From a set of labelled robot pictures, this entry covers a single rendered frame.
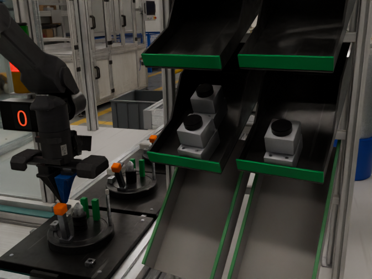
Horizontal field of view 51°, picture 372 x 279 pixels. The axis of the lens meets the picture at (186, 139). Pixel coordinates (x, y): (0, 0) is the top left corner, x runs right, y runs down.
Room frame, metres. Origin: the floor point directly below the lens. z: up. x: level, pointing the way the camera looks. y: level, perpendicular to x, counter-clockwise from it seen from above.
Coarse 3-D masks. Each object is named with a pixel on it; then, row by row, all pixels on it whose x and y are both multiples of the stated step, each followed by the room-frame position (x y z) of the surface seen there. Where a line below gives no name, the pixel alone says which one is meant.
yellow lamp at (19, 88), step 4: (12, 72) 0.91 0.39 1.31; (16, 72) 0.90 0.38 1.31; (12, 76) 0.91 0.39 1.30; (16, 76) 0.90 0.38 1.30; (12, 80) 0.91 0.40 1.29; (16, 80) 0.90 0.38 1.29; (16, 84) 0.90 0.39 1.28; (20, 84) 0.90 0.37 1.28; (16, 88) 0.90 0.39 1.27; (20, 88) 0.90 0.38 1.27; (24, 88) 0.90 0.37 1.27; (16, 92) 0.90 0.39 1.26; (20, 92) 0.90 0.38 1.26; (24, 92) 0.90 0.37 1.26; (28, 92) 0.90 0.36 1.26
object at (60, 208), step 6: (60, 204) 0.70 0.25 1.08; (66, 204) 0.72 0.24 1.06; (54, 210) 0.69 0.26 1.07; (60, 210) 0.68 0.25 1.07; (66, 210) 0.70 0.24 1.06; (60, 216) 0.69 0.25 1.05; (66, 216) 0.70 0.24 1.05; (60, 222) 0.69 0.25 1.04; (66, 222) 0.70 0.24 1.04; (60, 228) 0.70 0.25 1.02; (66, 228) 0.70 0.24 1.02; (66, 234) 0.70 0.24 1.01
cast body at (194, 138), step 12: (192, 120) 0.59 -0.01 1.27; (204, 120) 0.60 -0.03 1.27; (180, 132) 0.59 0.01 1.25; (192, 132) 0.58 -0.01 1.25; (204, 132) 0.58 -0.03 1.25; (216, 132) 0.62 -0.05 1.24; (180, 144) 0.60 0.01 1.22; (192, 144) 0.59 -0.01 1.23; (204, 144) 0.58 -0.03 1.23; (216, 144) 0.62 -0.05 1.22; (192, 156) 0.58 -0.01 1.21; (204, 156) 0.58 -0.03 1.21
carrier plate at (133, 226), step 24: (120, 216) 0.84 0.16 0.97; (144, 216) 0.83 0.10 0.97; (24, 240) 0.74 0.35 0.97; (120, 240) 0.73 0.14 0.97; (0, 264) 0.67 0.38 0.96; (24, 264) 0.66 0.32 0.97; (48, 264) 0.66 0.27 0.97; (72, 264) 0.65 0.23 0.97; (96, 264) 0.65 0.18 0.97; (120, 264) 0.66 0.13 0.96
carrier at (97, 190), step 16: (112, 176) 1.00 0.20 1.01; (128, 176) 0.98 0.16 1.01; (144, 176) 1.04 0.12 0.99; (160, 176) 1.08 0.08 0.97; (96, 192) 0.98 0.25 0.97; (112, 192) 0.94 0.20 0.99; (128, 192) 0.93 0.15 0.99; (144, 192) 0.94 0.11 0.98; (160, 192) 0.97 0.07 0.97; (112, 208) 0.88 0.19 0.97; (128, 208) 0.88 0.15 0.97; (144, 208) 0.88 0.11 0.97; (160, 208) 0.87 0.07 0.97
